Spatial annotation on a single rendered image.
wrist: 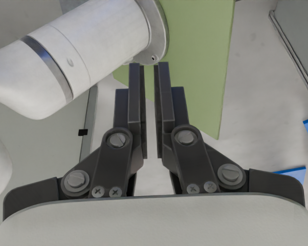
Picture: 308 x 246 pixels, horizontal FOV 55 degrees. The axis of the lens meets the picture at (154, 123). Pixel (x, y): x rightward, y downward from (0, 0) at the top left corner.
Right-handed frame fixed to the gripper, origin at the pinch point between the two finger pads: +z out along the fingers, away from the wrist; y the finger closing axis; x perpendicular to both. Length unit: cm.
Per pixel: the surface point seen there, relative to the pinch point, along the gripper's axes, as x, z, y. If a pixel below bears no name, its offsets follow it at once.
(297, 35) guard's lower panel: -69, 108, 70
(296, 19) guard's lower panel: -65, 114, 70
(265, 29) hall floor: -88, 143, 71
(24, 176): -129, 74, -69
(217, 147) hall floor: -206, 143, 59
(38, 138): -129, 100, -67
